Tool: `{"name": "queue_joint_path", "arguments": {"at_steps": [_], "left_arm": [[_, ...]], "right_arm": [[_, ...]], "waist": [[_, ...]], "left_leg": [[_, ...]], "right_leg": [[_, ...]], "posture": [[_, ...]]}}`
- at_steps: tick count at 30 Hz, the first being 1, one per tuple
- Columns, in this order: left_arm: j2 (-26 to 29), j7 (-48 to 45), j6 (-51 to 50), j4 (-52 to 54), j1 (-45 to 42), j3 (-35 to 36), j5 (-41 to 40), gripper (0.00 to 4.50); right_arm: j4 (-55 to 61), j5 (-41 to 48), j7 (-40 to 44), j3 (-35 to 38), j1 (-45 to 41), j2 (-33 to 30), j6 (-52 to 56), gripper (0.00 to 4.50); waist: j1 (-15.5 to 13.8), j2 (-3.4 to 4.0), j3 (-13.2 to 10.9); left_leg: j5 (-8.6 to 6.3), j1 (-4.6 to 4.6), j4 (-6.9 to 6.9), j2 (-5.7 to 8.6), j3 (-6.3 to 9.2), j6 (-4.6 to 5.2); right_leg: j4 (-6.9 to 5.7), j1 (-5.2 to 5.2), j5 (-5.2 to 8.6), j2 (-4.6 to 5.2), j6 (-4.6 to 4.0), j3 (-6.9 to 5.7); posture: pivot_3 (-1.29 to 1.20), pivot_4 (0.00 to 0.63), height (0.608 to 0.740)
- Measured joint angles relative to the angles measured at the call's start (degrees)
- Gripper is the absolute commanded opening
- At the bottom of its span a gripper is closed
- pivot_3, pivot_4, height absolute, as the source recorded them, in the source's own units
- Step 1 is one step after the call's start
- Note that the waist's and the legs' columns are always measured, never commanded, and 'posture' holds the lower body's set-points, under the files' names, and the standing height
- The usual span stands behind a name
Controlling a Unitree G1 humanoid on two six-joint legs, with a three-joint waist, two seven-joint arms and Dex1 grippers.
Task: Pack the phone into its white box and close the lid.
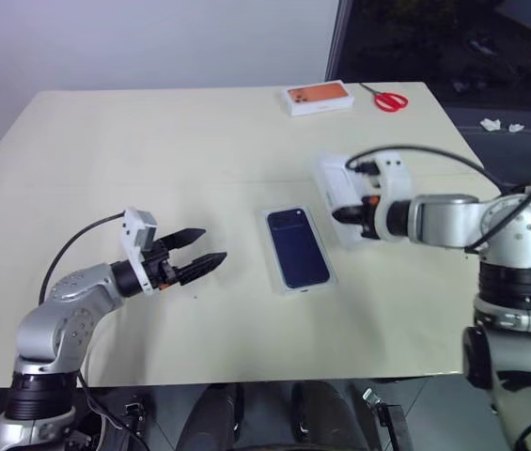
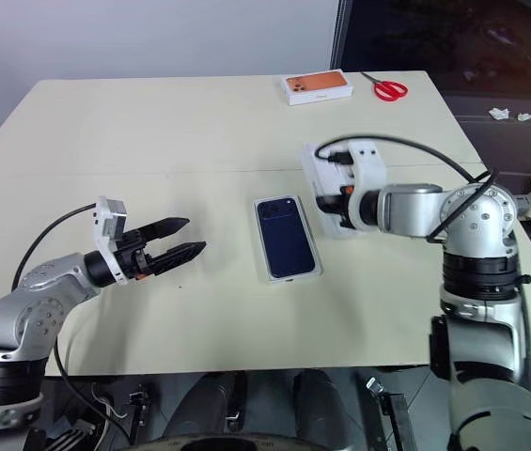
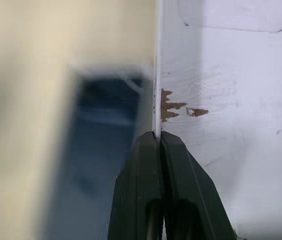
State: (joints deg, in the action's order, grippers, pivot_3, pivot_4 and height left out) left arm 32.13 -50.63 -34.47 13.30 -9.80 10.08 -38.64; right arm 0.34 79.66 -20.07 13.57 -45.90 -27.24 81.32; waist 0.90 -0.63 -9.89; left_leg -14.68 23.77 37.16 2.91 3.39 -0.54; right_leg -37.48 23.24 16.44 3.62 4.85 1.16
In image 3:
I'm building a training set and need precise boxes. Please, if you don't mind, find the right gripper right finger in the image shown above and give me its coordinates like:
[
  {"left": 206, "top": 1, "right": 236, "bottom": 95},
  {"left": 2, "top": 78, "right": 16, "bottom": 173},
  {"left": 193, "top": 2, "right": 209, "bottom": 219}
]
[{"left": 160, "top": 130, "right": 239, "bottom": 240}]

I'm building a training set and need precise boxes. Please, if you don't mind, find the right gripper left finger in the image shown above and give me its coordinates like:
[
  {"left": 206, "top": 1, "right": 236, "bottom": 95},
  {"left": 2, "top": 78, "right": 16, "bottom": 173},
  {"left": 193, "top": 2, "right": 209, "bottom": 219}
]
[{"left": 107, "top": 130, "right": 166, "bottom": 240}]

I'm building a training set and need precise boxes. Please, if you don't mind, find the white phone box lid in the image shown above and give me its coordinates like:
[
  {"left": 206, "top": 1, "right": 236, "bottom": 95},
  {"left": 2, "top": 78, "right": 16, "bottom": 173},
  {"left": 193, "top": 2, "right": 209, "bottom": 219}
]
[{"left": 153, "top": 0, "right": 282, "bottom": 240}]

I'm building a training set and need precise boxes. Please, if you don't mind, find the dark blue phone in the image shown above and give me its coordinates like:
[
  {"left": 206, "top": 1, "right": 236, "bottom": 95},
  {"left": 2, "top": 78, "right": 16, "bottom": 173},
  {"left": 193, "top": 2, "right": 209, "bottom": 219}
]
[{"left": 72, "top": 74, "right": 144, "bottom": 240}]

